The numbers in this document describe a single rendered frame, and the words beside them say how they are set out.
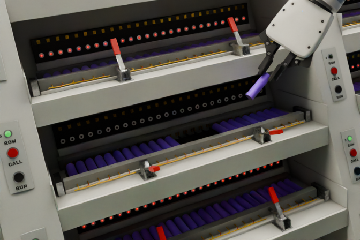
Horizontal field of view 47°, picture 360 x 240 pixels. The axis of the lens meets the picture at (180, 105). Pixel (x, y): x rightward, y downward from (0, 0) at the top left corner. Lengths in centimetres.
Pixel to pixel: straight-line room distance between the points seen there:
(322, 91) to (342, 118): 8
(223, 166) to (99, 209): 26
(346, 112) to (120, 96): 53
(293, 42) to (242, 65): 12
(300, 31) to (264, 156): 27
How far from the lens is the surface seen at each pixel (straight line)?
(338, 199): 104
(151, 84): 80
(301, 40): 83
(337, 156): 101
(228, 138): 91
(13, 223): 78
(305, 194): 104
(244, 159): 88
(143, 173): 81
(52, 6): 81
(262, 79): 86
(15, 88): 77
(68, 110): 78
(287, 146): 93
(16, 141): 77
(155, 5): 105
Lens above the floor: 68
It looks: 1 degrees down
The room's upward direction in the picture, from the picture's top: 14 degrees counter-clockwise
